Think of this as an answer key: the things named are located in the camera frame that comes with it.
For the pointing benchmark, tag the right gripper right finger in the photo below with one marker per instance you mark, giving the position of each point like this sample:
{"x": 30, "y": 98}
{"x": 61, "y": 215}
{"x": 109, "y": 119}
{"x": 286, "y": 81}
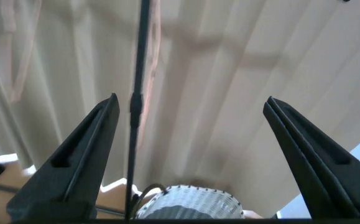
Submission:
{"x": 329, "y": 174}

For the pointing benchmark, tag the black clothes rack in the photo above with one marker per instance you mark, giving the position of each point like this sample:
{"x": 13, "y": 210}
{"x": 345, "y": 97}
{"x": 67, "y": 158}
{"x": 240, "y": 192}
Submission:
{"x": 139, "y": 62}

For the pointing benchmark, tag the white laundry basket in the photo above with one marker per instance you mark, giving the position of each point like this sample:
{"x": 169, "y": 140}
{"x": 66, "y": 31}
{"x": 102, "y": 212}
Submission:
{"x": 192, "y": 202}

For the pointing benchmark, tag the beige curtain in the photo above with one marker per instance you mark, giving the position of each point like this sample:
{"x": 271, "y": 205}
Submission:
{"x": 229, "y": 93}

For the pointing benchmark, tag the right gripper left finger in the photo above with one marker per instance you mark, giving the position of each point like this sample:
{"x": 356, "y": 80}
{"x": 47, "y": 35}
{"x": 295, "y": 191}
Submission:
{"x": 74, "y": 174}

